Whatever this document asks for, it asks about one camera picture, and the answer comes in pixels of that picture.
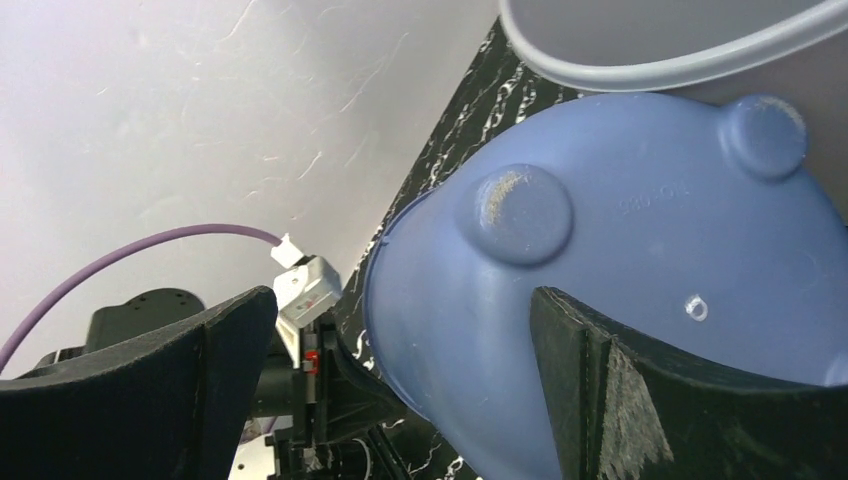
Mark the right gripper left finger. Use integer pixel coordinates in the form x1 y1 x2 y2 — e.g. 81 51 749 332
1 286 278 479

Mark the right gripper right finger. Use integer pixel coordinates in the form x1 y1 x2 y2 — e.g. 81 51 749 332
529 287 847 479

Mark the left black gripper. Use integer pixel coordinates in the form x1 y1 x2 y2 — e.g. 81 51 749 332
55 289 407 438

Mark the blue plastic bucket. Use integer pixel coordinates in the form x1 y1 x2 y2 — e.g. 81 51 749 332
363 93 847 479

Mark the grey plastic bucket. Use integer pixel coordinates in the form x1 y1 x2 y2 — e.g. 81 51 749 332
499 0 847 212

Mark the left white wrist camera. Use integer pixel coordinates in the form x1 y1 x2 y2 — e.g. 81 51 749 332
270 233 343 368

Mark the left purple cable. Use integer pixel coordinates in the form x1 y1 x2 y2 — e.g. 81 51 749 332
0 223 284 376

